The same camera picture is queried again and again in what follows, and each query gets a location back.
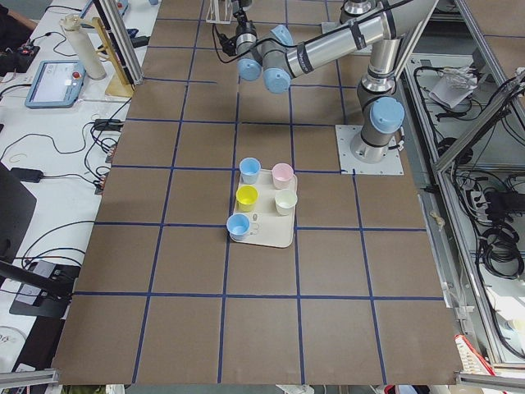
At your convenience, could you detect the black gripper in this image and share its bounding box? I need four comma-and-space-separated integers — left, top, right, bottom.
232, 0, 251, 35

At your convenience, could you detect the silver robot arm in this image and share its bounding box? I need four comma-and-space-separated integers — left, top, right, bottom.
217, 0, 436, 164
339, 0, 383, 25

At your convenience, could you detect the light blue cup middle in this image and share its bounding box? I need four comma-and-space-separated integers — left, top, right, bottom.
239, 157, 261, 185

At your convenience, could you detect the light blue cup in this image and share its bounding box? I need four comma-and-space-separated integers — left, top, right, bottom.
239, 157, 261, 185
226, 213, 251, 241

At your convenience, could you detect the pink plastic cup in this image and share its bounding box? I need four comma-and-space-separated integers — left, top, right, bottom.
272, 163, 294, 190

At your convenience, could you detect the yellow plastic cup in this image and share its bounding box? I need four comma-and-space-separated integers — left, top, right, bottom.
235, 185, 258, 213

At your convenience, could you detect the pale green plastic cup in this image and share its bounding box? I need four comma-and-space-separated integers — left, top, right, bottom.
275, 189, 298, 216

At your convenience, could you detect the light blue cup far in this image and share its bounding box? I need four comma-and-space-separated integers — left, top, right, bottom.
226, 213, 251, 241

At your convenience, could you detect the wooden mug tree stand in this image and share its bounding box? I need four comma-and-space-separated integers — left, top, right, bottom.
80, 17, 134, 98

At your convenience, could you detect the white cylindrical bottle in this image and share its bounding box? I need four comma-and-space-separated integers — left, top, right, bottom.
60, 14, 107, 80

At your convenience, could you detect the blue teach pendant left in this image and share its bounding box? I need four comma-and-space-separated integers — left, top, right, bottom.
25, 60, 85, 109

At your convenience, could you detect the beige plastic tray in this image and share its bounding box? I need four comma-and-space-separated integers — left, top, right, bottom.
233, 169, 295, 248

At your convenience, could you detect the black monitor stand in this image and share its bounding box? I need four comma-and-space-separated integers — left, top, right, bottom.
0, 162, 81, 319

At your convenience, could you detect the white wire cup rack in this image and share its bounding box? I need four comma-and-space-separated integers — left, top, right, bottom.
206, 0, 233, 25

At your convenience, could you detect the aluminium frame post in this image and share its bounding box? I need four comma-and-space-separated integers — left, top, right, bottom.
94, 0, 144, 86

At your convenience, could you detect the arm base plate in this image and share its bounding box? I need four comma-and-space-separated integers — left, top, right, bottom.
335, 125, 404, 176

